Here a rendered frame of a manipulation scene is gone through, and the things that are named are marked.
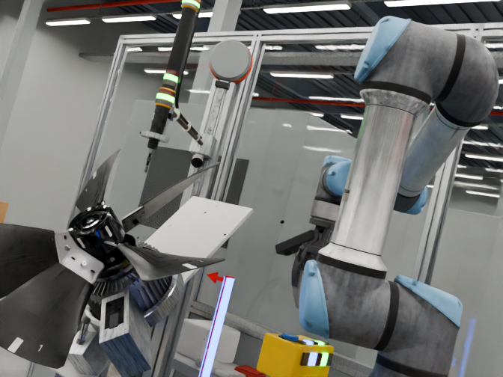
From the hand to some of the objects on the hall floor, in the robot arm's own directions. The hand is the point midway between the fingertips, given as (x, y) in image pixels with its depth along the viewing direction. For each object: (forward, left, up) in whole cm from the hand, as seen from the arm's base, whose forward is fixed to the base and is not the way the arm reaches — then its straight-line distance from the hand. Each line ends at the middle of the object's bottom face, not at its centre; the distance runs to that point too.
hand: (296, 301), depth 146 cm
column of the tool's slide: (+72, -41, -117) cm, 143 cm away
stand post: (+47, -13, -116) cm, 126 cm away
